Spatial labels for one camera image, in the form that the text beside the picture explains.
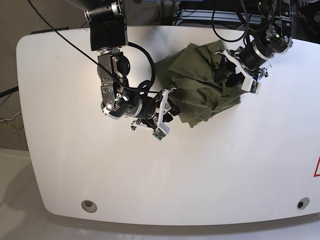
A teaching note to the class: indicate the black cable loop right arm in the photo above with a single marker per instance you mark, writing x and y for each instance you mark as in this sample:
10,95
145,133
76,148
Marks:
142,68

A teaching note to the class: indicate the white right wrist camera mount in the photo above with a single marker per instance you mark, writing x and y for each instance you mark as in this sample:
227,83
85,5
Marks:
159,129

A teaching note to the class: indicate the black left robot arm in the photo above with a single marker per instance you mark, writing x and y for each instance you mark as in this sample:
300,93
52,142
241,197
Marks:
274,33

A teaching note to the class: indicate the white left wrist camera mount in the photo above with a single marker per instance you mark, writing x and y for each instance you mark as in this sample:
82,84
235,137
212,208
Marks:
251,83

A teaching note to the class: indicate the left table cable grommet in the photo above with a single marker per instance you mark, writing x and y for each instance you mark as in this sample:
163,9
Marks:
89,206

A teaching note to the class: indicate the right table cable grommet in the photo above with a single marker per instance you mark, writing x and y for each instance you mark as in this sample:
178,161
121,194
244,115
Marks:
303,203

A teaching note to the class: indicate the olive green T-shirt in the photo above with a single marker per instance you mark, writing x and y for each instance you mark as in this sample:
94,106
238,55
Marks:
201,91

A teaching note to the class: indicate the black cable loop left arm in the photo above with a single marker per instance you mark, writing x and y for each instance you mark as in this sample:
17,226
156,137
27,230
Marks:
232,22

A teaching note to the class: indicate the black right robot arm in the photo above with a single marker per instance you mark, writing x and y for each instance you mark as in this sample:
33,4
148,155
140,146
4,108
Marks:
108,34

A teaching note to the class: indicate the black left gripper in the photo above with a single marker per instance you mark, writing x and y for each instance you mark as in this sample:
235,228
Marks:
226,70

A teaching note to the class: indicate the red triangle sticker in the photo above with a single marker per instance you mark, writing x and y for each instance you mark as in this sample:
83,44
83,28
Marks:
317,169

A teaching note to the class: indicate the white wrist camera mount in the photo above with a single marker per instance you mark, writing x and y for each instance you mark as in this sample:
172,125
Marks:
159,129
251,83

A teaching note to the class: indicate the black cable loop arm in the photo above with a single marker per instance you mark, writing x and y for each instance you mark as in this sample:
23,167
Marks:
142,68
232,22

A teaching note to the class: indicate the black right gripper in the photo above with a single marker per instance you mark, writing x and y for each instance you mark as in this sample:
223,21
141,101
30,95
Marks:
150,110

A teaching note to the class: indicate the table cable grommet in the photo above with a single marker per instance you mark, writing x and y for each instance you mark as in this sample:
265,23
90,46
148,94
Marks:
89,206
303,203

